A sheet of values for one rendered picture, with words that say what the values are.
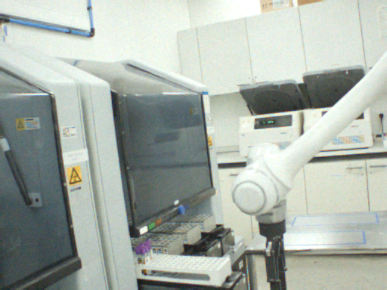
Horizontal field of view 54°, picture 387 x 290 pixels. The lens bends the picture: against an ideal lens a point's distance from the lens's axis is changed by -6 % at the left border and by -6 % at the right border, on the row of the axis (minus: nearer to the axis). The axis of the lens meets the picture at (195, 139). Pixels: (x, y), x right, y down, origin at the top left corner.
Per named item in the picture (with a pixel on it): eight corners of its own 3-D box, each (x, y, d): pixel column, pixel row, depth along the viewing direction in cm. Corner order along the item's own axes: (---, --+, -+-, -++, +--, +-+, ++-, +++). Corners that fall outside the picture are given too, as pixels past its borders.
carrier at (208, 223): (212, 226, 174) (210, 214, 173) (216, 226, 173) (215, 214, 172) (200, 235, 163) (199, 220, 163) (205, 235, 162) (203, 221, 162)
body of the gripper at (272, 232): (262, 216, 113) (266, 246, 114) (254, 224, 106) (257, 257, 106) (288, 214, 110) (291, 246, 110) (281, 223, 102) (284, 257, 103)
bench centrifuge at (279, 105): (239, 158, 355) (230, 86, 352) (261, 149, 410) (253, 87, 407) (300, 154, 329) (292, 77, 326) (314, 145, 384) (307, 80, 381)
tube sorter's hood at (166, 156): (25, 231, 141) (1, 60, 138) (120, 196, 196) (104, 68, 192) (138, 238, 119) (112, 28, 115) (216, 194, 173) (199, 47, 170)
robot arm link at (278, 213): (248, 205, 105) (251, 226, 106) (281, 203, 101) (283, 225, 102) (258, 196, 114) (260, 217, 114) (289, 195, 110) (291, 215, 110)
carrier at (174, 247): (179, 250, 146) (177, 235, 146) (184, 251, 145) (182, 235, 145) (164, 261, 136) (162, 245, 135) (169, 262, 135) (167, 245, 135)
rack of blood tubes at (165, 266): (134, 282, 124) (132, 263, 124) (151, 270, 133) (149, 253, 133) (221, 290, 111) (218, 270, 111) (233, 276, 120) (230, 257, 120)
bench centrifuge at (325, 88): (304, 153, 328) (295, 71, 325) (315, 145, 384) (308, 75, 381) (373, 148, 304) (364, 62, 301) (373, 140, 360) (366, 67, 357)
